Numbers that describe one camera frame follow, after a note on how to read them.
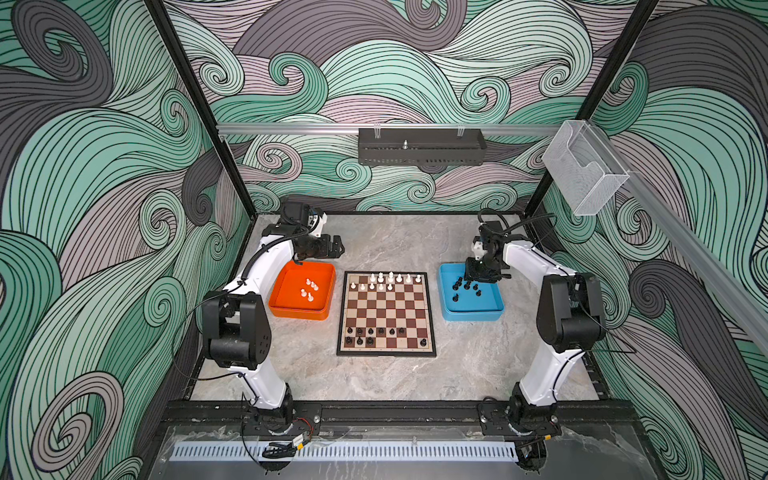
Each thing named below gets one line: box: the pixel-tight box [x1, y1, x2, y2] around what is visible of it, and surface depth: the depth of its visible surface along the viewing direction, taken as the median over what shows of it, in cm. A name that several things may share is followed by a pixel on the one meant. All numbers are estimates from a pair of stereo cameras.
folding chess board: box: [336, 271, 437, 357], surface depth 92 cm
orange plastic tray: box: [269, 260, 336, 321], surface depth 97 cm
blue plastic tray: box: [438, 262, 505, 321], surface depth 98 cm
